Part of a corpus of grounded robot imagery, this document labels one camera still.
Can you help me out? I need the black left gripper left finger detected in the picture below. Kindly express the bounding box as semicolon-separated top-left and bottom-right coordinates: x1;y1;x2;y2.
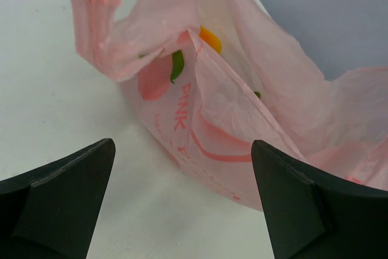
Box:
1;138;116;258

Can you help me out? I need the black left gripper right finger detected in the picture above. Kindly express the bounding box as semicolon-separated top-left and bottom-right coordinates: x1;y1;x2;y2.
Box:
251;140;387;259

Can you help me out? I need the pink plastic bag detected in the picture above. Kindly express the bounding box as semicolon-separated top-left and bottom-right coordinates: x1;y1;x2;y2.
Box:
71;0;387;210

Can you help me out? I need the orange fake fruit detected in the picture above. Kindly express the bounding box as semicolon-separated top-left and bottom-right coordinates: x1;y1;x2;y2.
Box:
199;26;222;54

